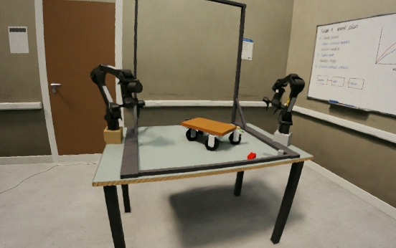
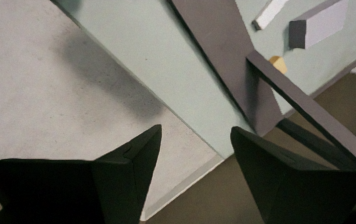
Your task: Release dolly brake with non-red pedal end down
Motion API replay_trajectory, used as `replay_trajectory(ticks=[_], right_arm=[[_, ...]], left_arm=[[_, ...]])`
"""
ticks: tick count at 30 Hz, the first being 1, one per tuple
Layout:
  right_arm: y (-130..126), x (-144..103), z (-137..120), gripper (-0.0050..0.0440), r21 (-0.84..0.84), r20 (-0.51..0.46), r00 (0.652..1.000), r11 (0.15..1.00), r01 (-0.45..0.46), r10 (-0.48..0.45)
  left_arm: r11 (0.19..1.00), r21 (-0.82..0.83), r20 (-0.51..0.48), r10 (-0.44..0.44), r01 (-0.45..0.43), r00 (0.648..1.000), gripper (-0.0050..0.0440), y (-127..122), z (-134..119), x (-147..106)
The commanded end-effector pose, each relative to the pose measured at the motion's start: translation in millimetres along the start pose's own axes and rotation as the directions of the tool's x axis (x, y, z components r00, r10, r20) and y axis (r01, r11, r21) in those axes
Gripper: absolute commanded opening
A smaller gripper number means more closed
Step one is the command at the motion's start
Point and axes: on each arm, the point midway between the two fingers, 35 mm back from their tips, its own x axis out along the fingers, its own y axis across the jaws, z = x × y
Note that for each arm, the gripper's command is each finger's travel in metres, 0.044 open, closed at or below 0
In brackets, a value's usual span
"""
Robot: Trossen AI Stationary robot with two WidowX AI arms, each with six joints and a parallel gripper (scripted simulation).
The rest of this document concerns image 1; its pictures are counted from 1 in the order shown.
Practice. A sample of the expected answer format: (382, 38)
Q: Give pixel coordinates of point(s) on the red toy building brick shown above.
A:
(251, 155)

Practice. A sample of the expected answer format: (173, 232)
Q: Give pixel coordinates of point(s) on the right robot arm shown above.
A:
(132, 85)

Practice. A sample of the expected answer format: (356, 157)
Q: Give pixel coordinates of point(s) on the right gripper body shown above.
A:
(116, 106)

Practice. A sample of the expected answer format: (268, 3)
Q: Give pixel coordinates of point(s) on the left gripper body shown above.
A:
(265, 99)

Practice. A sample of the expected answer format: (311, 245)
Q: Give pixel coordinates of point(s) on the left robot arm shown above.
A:
(296, 86)

